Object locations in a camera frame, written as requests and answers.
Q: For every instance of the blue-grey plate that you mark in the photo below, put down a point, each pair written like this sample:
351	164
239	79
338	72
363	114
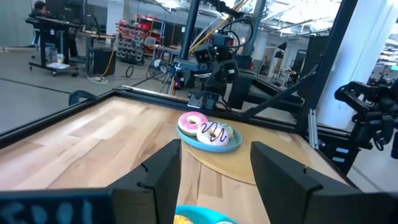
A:
211	148

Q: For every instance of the yellow iced donut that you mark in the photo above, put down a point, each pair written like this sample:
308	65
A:
182	220

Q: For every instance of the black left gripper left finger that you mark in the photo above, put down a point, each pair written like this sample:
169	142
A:
152	193

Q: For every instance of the bright teal plate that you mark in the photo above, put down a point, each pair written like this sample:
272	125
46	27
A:
202	214

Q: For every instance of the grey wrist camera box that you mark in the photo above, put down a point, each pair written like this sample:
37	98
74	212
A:
204	54

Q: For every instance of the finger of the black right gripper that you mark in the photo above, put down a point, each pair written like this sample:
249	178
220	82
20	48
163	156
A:
231	71
185	78

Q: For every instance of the black floor cabinet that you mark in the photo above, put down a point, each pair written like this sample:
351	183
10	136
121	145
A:
104	60

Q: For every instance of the red parts bin shelf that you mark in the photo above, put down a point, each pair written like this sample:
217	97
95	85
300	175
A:
130	40

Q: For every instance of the person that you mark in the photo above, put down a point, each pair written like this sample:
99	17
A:
38	7

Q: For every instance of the purple iced donut dark stripes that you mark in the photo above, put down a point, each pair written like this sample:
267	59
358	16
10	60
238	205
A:
206	140

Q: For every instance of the blue-grey rig post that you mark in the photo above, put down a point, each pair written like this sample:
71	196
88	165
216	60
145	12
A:
189	28

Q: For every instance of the black rolling desk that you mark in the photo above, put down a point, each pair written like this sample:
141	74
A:
51	26

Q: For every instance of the round woven straw mat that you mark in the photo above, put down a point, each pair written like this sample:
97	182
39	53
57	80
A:
236	165

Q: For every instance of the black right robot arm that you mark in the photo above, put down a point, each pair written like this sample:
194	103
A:
203	99

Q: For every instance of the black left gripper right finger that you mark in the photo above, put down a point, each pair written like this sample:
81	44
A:
289	196

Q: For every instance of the black rig corner post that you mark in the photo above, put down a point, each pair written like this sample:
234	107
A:
329	62

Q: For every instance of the wide white column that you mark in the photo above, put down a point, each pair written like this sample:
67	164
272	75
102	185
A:
363	62

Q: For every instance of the pale green iced donut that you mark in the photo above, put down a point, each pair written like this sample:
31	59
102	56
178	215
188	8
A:
229	130

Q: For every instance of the pink iced donut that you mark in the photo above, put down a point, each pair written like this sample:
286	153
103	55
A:
185	127

